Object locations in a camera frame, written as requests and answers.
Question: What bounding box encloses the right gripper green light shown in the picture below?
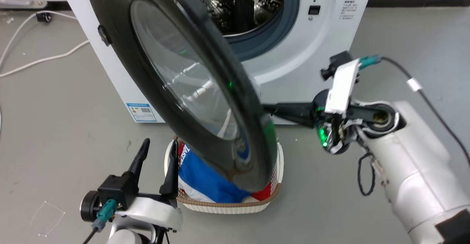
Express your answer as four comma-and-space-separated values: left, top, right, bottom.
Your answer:
262, 89, 365, 155

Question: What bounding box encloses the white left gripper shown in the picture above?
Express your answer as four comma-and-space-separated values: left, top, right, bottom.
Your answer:
119, 138, 183, 233

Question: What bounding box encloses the black round washing machine door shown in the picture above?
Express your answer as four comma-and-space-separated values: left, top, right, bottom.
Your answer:
85, 0, 278, 193

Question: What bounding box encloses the white front-load washing machine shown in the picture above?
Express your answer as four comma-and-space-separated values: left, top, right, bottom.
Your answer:
61, 0, 375, 125

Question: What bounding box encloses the grey rubber door gasket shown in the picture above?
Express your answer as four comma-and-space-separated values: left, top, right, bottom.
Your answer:
220, 0, 300, 62

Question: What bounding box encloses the steel washing machine drum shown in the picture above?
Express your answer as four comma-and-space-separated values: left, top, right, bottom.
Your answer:
184, 0, 285, 37

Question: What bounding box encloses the blue red white clothing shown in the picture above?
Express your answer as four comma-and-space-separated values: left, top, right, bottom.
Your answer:
177, 143, 272, 203

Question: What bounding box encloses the blue energy label sticker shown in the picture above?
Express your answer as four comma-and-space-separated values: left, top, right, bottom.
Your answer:
126, 102, 158, 123

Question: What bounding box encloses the white woven laundry basket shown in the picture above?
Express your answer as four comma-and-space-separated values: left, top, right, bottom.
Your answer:
164, 138, 285, 215

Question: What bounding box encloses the teal left camera connector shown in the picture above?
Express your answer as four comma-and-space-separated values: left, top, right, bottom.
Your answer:
92, 199, 118, 233

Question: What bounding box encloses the teal camera connector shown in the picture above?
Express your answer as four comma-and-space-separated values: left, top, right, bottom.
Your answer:
92, 199, 118, 233
358, 55, 382, 70

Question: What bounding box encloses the teal right camera connector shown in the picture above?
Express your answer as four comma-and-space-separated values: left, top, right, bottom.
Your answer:
358, 55, 382, 70

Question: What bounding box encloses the short black looped cable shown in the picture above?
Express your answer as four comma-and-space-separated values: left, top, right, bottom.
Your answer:
357, 152, 376, 197

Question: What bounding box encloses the black cable with white tag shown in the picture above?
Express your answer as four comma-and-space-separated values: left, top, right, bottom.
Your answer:
380, 56, 470, 165

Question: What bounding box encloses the white floor cable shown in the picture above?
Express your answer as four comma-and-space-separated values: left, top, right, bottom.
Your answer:
0, 10, 78, 68
0, 40, 90, 78

